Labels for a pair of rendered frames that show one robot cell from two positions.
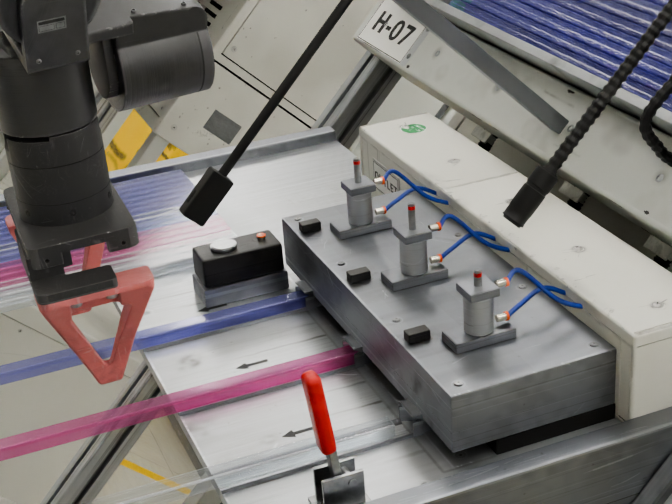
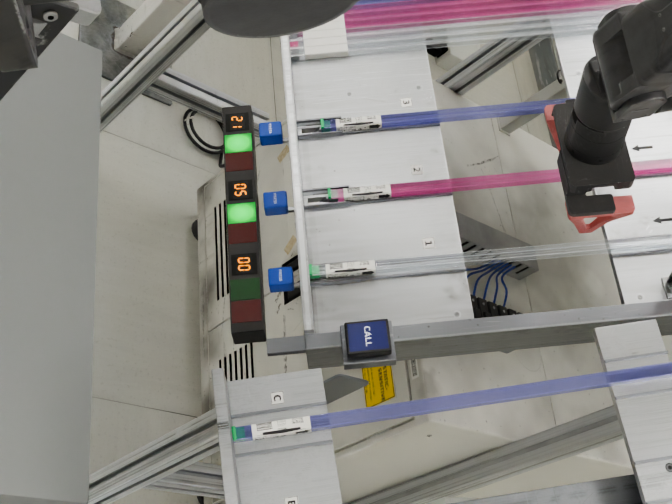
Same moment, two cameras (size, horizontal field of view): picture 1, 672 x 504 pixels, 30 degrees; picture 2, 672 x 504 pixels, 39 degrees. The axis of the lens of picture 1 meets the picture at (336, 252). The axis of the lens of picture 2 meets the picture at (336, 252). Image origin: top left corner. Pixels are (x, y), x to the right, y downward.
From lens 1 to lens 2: 0.56 m
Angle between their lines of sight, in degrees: 37
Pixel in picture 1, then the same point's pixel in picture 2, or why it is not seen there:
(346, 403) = not seen: outside the picture
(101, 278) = (607, 207)
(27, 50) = (619, 117)
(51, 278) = (577, 196)
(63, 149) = (610, 137)
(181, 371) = not seen: hidden behind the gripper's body
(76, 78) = not seen: hidden behind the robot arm
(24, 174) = (580, 139)
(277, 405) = (653, 191)
